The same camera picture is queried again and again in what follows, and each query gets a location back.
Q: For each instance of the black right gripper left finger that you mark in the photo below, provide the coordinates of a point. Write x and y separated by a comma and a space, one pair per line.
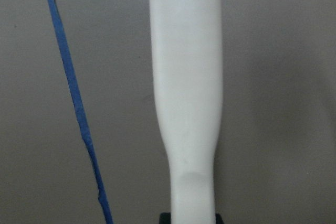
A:
165, 218

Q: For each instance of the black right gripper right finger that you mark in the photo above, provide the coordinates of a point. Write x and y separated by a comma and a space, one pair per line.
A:
218, 219

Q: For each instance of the beige hand brush black bristles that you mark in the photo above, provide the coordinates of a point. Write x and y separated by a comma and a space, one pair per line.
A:
187, 57

